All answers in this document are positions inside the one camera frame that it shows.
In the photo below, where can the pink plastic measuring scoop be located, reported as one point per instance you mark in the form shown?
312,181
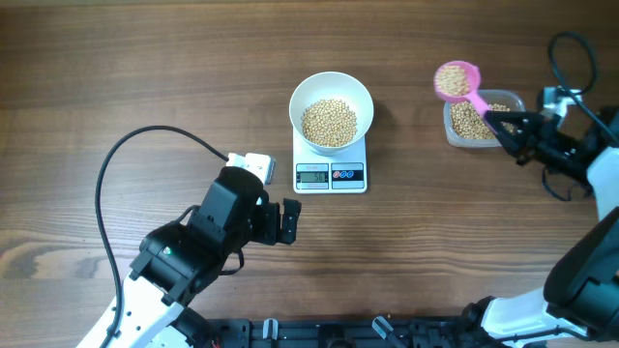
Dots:
474,79

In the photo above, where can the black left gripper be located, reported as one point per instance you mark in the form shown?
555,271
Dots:
270,233

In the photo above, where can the white bowl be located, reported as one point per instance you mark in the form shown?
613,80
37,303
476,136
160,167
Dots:
332,85

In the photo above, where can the soybeans in bowl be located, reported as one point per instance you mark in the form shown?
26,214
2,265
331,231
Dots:
329,123

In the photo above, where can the soybeans in scoop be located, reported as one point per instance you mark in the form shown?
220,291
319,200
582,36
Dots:
452,80

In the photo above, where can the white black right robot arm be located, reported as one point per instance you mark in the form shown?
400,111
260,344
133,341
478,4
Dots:
580,295

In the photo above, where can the white digital kitchen scale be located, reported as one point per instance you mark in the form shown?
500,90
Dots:
343,172

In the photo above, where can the clear plastic container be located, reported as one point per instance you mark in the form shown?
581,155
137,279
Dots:
497,99

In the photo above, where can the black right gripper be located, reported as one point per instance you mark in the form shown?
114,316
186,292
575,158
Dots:
538,134

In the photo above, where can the soybeans in container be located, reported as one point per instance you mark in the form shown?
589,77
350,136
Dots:
467,123

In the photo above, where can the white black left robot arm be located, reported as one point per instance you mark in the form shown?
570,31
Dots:
181,258

